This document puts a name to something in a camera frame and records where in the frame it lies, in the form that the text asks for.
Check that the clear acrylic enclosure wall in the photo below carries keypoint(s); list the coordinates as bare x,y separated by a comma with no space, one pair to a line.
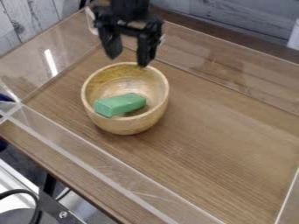
165,125

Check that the black table leg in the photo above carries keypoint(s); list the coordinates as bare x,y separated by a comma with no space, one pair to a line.
49,184

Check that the brown wooden bowl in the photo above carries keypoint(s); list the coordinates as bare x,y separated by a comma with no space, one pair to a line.
124,78

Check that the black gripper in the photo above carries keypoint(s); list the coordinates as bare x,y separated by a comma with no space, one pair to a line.
128,17

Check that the green rectangular block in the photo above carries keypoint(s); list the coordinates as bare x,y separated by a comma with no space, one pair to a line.
119,104

